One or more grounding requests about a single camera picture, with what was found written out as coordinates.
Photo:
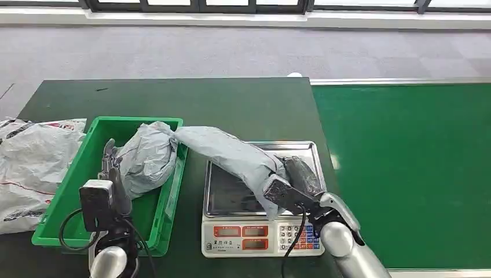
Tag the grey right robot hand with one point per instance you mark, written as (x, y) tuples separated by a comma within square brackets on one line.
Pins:
[(301, 172)]

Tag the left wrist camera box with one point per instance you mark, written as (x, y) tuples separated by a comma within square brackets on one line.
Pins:
[(96, 203)]

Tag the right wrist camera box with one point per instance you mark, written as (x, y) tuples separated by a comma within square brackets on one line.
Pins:
[(284, 193)]

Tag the silver conveyor frame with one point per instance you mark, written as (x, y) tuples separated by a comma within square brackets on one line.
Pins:
[(383, 81)]

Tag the dark window frame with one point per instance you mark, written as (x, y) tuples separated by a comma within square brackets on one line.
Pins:
[(172, 10)]

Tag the green plastic crate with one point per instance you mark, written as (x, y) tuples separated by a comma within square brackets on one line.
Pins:
[(69, 192)]

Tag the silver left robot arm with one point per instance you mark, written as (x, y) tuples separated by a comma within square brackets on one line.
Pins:
[(109, 264)]

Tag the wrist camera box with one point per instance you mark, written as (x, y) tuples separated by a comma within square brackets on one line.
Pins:
[(284, 193), (96, 203)]

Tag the small white round object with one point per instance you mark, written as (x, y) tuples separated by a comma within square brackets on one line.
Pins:
[(294, 75)]

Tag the green conveyor belt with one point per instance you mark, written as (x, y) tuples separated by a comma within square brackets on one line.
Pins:
[(402, 172)]

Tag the large white printed sack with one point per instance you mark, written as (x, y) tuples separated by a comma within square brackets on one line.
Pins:
[(30, 165)]

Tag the steel scale tray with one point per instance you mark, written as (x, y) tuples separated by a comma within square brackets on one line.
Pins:
[(230, 192)]

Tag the white window sill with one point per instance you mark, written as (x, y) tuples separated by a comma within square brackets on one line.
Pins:
[(191, 21)]

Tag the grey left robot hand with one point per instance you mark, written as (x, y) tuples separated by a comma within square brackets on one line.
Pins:
[(121, 192)]

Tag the white electronic scale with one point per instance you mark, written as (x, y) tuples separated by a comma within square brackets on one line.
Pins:
[(230, 245)]

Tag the pale grey soft parcel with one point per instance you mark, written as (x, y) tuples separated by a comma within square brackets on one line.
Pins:
[(230, 157)]

